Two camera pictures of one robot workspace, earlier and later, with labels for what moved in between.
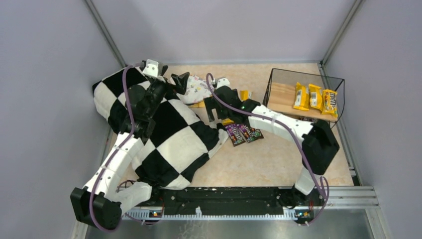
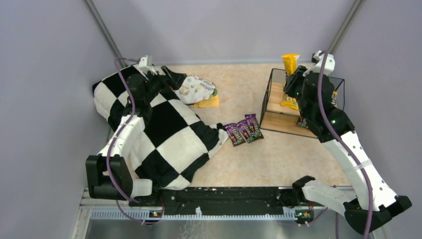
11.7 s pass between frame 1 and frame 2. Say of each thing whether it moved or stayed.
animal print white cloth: stayed
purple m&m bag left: stayed
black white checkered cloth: stayed
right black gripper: moved
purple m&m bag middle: stayed
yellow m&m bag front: moved
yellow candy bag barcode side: moved
